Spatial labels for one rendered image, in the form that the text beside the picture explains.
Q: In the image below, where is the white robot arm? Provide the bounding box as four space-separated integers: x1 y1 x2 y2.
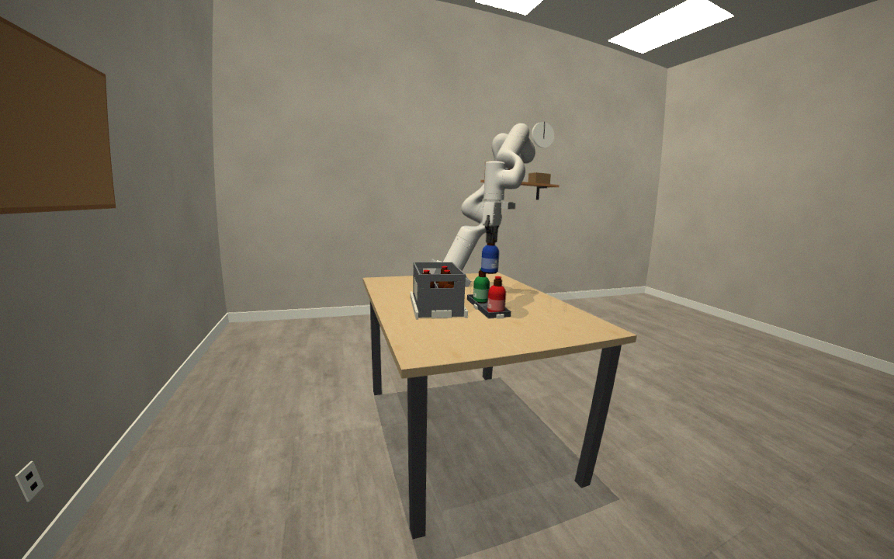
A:
443 123 535 270

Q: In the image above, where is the blue bottle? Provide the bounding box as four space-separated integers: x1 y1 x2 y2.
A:
481 240 499 274

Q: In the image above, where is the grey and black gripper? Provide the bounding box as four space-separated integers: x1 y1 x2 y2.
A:
483 201 501 243

